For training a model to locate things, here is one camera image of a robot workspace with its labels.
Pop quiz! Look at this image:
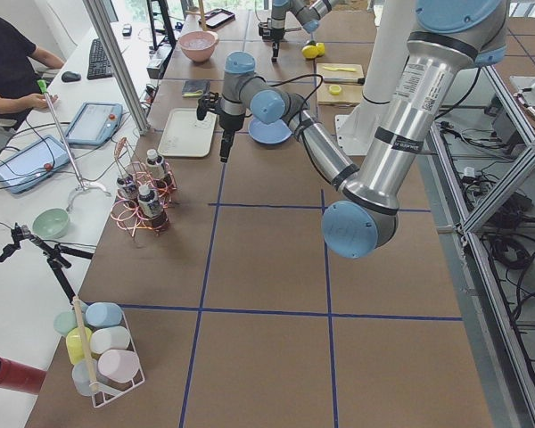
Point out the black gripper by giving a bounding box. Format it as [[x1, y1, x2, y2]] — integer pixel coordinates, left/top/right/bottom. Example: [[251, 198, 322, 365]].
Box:
[[217, 95, 245, 162]]

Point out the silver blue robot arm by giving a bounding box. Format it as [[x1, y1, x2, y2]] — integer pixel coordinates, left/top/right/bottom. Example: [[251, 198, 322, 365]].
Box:
[[213, 1, 509, 259]]

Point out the light blue plate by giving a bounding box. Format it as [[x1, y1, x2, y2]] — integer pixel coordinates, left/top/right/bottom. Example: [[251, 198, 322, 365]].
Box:
[[248, 118, 292, 145]]

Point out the cream plastic tray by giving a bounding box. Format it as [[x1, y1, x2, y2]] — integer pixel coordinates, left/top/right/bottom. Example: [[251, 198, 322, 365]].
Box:
[[157, 108, 217, 158]]

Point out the dark notebook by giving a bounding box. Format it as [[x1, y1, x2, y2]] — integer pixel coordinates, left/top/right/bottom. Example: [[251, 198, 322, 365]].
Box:
[[181, 79, 210, 98]]

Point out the dark drink bottle back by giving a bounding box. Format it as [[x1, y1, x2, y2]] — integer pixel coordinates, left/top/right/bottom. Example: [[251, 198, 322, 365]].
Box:
[[146, 149, 167, 188]]

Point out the dark drink bottle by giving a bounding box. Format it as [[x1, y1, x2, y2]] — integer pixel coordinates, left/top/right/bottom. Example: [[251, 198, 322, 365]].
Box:
[[146, 149, 167, 188], [117, 169, 138, 209], [138, 185, 169, 231]]

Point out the pink bowl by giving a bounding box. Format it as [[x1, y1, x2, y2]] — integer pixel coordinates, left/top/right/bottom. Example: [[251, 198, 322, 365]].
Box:
[[178, 30, 219, 62]]

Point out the dark drink bottle front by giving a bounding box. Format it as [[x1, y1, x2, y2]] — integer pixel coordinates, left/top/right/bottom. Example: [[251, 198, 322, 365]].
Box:
[[138, 185, 169, 231]]

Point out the dark drink bottle middle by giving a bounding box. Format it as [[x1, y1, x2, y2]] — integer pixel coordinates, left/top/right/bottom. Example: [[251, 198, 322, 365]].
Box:
[[117, 169, 138, 209]]

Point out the yellow lemon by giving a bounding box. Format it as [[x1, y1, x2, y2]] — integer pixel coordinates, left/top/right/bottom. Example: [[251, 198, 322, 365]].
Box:
[[301, 41, 325, 60]]

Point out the wooden cutting board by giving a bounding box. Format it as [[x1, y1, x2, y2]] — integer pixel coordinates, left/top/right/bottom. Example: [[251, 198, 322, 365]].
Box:
[[317, 63, 365, 106]]

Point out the blue teach pendant far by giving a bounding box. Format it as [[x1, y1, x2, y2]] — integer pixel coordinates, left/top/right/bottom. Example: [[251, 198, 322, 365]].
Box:
[[65, 102, 123, 147]]

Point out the blue teach pendant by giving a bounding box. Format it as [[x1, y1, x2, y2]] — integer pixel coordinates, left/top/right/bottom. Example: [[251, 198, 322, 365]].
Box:
[[0, 135, 70, 194], [65, 102, 123, 147]]

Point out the black keyboard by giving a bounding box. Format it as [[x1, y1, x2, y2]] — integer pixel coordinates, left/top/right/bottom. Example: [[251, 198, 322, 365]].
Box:
[[86, 38, 112, 80]]

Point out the black computer mouse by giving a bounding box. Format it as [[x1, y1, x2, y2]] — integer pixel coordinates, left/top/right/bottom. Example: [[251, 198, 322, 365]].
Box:
[[62, 71, 81, 83]]

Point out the silver stand with green tip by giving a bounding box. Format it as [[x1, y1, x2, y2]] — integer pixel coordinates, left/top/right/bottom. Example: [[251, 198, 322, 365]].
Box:
[[37, 79, 111, 212]]

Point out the mint green bowl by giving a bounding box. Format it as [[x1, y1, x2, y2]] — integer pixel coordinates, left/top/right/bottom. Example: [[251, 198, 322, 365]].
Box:
[[31, 208, 70, 240]]

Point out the blue teach pendant near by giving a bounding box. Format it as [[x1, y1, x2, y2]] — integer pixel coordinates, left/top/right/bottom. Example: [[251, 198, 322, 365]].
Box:
[[0, 135, 70, 194]]

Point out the light blue cup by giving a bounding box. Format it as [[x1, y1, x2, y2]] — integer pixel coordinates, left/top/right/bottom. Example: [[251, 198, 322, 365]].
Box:
[[86, 302, 123, 328]]

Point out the seated person black shirt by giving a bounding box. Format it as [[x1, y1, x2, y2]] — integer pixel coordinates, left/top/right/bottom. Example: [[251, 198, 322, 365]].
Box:
[[0, 17, 64, 128]]

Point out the white cup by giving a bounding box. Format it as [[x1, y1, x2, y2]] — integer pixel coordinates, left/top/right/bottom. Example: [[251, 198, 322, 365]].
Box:
[[90, 325, 131, 355]]

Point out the mint green cup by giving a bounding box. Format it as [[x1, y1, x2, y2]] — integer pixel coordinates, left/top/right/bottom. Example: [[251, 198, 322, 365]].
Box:
[[53, 310, 78, 337]]

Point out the pink cup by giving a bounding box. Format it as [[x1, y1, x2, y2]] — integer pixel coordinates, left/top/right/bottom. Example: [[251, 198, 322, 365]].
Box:
[[97, 350, 140, 383]]

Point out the yellow cup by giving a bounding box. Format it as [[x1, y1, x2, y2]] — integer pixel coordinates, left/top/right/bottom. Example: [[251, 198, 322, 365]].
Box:
[[65, 327, 85, 366]]

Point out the grey translucent cup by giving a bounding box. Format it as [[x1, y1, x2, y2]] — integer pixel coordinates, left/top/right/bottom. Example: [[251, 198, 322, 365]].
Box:
[[71, 359, 108, 397]]

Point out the red cylinder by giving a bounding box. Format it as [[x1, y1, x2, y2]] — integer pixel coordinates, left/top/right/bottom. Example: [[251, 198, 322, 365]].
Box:
[[0, 357, 46, 395]]

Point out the copper wire bottle rack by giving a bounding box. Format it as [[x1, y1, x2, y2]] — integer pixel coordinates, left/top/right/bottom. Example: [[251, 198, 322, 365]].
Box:
[[111, 137, 177, 236]]

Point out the aluminium frame post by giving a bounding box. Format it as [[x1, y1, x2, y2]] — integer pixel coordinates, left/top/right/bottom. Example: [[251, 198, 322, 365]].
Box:
[[83, 0, 150, 136]]

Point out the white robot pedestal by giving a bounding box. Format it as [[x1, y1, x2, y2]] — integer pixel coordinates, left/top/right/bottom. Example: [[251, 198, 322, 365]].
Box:
[[335, 0, 416, 155]]

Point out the white wire cup rack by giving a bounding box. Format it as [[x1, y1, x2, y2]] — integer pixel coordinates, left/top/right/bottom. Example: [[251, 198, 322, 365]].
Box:
[[81, 300, 145, 408]]

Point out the aluminium frame rail right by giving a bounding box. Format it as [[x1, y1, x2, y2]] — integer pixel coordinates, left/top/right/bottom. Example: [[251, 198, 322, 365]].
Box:
[[421, 62, 535, 428]]

